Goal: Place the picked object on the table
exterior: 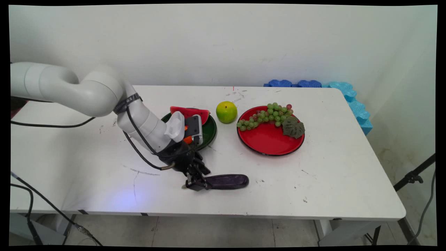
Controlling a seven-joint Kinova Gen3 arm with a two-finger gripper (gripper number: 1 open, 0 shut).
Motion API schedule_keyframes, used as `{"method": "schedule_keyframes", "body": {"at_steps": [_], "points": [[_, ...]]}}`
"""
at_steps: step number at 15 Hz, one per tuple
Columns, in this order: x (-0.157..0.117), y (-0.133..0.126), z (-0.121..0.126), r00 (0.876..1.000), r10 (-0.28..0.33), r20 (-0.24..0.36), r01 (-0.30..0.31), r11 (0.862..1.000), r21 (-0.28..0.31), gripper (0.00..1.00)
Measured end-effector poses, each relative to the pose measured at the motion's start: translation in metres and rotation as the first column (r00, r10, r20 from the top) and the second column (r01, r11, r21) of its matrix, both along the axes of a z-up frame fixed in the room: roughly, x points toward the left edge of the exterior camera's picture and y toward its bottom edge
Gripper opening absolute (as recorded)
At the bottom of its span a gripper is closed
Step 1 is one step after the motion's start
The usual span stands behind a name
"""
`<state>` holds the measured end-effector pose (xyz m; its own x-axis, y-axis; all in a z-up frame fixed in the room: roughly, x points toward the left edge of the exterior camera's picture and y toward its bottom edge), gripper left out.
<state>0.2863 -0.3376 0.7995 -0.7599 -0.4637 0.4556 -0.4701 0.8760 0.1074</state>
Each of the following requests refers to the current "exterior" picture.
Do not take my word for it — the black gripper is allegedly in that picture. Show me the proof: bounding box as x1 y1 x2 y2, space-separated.
160 141 212 192

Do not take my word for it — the purple eggplant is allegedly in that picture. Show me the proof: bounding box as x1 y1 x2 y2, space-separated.
203 174 249 190

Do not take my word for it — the dark green plate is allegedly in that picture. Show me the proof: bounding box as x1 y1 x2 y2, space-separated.
161 112 217 151

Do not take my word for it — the red watermelon slice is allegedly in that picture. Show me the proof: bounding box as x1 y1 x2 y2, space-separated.
170 106 210 125

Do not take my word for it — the green apple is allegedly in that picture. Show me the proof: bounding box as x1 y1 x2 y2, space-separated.
216 101 238 124

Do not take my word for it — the red plate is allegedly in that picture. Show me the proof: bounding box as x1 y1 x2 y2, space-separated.
237 106 305 156

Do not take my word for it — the green grape bunch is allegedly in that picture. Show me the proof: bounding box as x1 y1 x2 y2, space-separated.
237 102 294 132

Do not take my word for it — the dark green grape leaf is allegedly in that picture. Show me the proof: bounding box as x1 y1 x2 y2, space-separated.
282 116 306 139

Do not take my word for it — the grey table leg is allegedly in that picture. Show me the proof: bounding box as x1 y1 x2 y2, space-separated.
62 214 78 245

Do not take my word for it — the light blue foam mat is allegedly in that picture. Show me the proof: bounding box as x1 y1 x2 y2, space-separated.
322 81 374 136

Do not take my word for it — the black table leg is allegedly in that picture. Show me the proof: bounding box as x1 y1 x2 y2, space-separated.
397 218 420 245

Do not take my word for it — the black tripod stand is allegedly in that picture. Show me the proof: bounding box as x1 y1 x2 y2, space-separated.
394 153 436 192

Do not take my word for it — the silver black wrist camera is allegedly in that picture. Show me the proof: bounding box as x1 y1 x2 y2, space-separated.
184 114 204 146

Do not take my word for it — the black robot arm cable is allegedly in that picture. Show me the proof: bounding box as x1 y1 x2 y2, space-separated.
10 105 176 171

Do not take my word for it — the black cable with connector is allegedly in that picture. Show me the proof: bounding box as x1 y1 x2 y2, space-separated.
10 172 104 246

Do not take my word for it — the black looped cable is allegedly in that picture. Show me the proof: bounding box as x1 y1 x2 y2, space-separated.
10 183 44 245

